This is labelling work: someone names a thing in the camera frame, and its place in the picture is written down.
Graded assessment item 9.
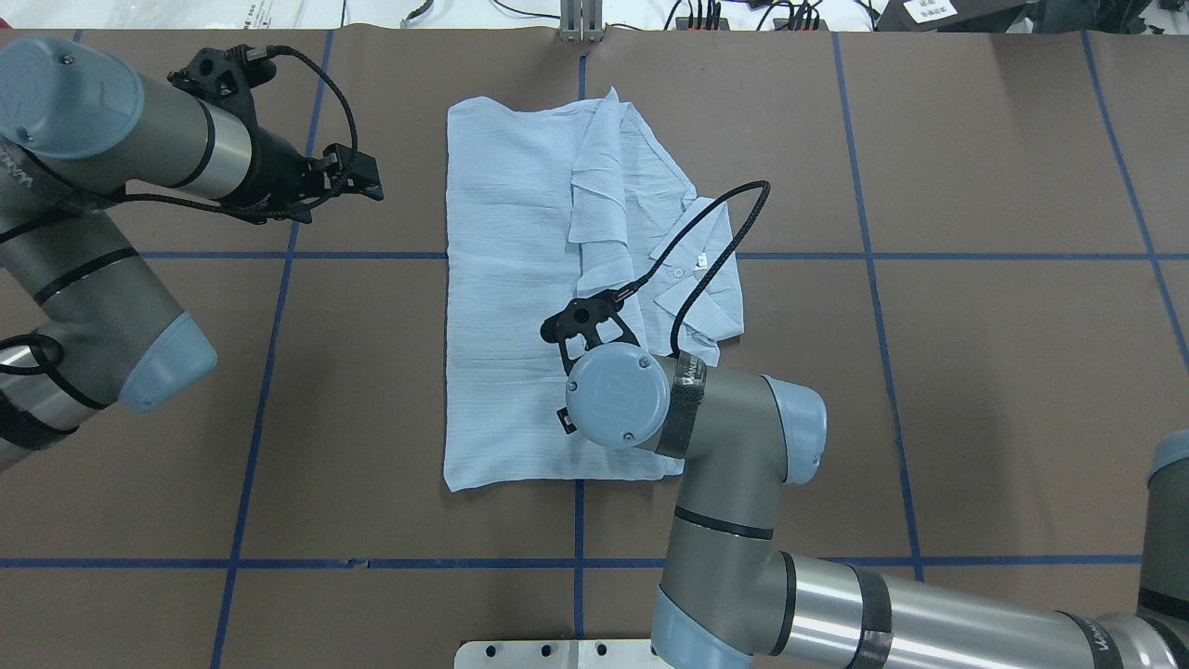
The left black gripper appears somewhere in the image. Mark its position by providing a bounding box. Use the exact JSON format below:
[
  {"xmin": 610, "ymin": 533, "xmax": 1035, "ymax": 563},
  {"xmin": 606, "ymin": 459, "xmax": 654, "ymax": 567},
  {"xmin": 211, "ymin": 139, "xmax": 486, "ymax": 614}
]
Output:
[{"xmin": 222, "ymin": 126, "xmax": 384, "ymax": 225}]

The light blue button shirt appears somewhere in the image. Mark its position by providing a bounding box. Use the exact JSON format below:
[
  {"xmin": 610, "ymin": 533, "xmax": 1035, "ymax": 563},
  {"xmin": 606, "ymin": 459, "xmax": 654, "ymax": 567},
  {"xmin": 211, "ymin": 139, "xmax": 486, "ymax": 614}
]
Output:
[{"xmin": 443, "ymin": 90, "xmax": 732, "ymax": 492}]

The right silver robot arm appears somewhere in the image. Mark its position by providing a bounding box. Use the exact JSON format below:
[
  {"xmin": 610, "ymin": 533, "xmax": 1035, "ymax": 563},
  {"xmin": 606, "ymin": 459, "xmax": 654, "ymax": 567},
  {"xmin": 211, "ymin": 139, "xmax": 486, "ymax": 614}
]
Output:
[{"xmin": 559, "ymin": 343, "xmax": 1188, "ymax": 668}]

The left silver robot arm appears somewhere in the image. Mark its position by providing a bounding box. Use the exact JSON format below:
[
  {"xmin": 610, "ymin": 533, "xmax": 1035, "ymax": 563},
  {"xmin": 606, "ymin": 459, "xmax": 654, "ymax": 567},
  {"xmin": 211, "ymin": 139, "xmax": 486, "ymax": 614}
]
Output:
[{"xmin": 1, "ymin": 34, "xmax": 384, "ymax": 469}]

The black orange adapter upper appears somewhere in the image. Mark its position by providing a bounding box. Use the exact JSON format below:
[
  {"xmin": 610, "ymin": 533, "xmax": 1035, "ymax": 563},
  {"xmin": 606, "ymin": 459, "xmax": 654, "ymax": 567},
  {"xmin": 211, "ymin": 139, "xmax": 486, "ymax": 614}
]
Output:
[{"xmin": 663, "ymin": 1, "xmax": 729, "ymax": 33}]

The black orange adapter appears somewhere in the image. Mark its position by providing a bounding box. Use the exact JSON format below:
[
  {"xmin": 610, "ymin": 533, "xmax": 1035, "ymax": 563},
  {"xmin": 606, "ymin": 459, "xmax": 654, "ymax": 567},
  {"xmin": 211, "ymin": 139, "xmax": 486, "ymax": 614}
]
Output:
[
  {"xmin": 663, "ymin": 1, "xmax": 729, "ymax": 33},
  {"xmin": 757, "ymin": 1, "xmax": 828, "ymax": 33}
]

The black orange adapter lower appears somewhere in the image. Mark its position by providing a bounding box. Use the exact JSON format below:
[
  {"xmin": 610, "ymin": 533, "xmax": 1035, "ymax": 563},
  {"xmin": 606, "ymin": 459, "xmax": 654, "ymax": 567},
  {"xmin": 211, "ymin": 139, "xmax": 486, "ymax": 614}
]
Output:
[{"xmin": 757, "ymin": 1, "xmax": 828, "ymax": 33}]

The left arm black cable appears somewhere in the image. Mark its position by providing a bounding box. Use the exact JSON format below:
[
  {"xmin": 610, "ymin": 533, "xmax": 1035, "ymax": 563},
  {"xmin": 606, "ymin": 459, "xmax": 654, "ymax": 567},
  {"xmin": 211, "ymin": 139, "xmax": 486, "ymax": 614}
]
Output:
[{"xmin": 0, "ymin": 45, "xmax": 361, "ymax": 410}]

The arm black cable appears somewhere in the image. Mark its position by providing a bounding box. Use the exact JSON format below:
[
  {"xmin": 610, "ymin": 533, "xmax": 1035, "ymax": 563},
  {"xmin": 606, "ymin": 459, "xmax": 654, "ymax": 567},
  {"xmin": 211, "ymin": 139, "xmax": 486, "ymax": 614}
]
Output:
[
  {"xmin": 0, "ymin": 45, "xmax": 361, "ymax": 410},
  {"xmin": 614, "ymin": 179, "xmax": 772, "ymax": 359}
]

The aluminium frame post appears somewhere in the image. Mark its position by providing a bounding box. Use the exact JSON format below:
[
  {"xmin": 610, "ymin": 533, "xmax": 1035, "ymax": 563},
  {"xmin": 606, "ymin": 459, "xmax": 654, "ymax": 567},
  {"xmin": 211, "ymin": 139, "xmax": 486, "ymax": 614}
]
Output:
[{"xmin": 559, "ymin": 0, "xmax": 606, "ymax": 44}]

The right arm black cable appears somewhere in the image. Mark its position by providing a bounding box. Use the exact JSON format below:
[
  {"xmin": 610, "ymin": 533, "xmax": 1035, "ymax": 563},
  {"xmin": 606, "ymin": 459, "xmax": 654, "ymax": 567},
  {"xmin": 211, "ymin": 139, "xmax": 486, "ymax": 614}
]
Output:
[{"xmin": 614, "ymin": 179, "xmax": 772, "ymax": 359}]

